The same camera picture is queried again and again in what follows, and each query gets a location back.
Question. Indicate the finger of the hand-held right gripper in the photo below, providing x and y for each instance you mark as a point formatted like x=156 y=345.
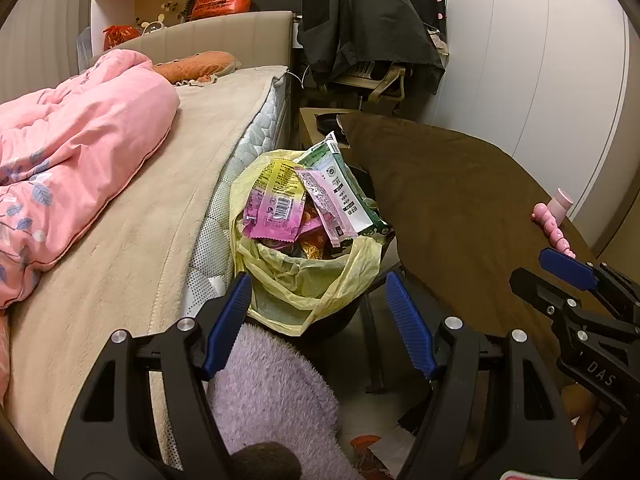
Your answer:
x=567 y=267
x=537 y=287

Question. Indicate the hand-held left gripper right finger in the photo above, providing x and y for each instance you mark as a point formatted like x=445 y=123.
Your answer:
x=410 y=330

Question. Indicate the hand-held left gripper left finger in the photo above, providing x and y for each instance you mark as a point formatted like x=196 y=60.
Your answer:
x=230 y=320

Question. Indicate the yellow plastic bin liner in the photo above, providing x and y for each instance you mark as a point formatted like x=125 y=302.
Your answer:
x=280 y=285

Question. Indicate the black waste bin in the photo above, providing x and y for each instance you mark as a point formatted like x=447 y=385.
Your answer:
x=345 y=315

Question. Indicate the pink bumpy toy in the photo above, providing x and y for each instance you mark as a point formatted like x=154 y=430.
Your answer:
x=555 y=232

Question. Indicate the small pink white bottle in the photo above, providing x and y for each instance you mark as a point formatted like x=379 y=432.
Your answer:
x=560 y=205

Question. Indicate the bed with beige blanket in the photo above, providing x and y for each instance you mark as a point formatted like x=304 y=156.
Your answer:
x=150 y=235

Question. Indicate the pink yellow snack packet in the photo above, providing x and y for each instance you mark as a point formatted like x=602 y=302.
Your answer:
x=272 y=210

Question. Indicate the orange printed paper scrap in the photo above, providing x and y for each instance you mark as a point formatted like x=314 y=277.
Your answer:
x=365 y=447

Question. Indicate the brown fuzzy cloth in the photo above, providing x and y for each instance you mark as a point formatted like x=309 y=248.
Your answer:
x=265 y=462

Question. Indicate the long pink packet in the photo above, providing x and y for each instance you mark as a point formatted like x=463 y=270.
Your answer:
x=322 y=205

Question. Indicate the green white snack packet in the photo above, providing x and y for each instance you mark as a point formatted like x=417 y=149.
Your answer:
x=345 y=185

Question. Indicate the white quilted mattress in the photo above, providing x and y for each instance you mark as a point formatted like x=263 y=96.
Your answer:
x=260 y=120

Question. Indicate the cardboard box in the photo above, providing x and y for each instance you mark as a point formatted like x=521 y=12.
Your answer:
x=307 y=130

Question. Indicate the black round disc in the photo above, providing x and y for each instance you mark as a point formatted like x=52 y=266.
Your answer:
x=327 y=121

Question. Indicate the pink floral duvet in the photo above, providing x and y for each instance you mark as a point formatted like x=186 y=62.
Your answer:
x=75 y=135

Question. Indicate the beige chair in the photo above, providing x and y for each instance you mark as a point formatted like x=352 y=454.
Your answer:
x=385 y=82

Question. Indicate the orange frilled pillow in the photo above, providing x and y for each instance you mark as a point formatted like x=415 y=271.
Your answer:
x=195 y=65

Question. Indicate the beige padded headboard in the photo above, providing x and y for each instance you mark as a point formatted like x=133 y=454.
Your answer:
x=225 y=35

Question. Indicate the black bag with pink hearts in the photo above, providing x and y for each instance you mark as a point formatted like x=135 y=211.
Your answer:
x=425 y=0

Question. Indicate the white bunny plush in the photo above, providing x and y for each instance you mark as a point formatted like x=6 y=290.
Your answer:
x=152 y=26

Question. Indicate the small orange plastic bag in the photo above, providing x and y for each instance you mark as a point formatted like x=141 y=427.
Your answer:
x=120 y=36

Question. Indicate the black jacket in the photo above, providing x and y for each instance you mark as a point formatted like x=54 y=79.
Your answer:
x=370 y=25

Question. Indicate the dried flower bunch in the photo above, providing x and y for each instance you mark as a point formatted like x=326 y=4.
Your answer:
x=177 y=10

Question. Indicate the white vertical blinds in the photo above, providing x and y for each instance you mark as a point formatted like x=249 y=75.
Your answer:
x=45 y=35

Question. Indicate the black table leg frame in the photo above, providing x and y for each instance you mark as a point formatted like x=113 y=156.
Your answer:
x=372 y=340

